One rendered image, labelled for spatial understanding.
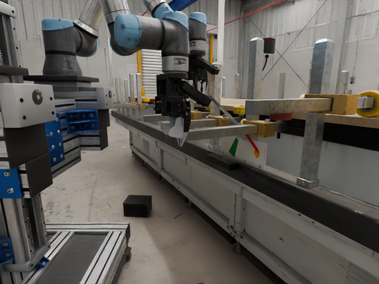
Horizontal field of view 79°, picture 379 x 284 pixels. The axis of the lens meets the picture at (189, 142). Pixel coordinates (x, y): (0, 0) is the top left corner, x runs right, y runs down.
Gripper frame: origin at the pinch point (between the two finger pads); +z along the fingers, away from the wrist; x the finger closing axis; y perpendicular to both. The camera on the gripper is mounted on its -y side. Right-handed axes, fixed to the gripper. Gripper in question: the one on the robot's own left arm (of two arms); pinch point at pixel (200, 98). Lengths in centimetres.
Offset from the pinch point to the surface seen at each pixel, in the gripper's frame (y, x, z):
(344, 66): 50, -785, -79
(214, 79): -3.6, -5.3, -8.5
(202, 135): -22.0, 27.2, 10.0
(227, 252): -2, -26, 94
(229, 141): -15.9, 0.2, 17.1
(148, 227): 56, -11, 94
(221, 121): -10.0, -2.1, 9.5
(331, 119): -51, -7, 6
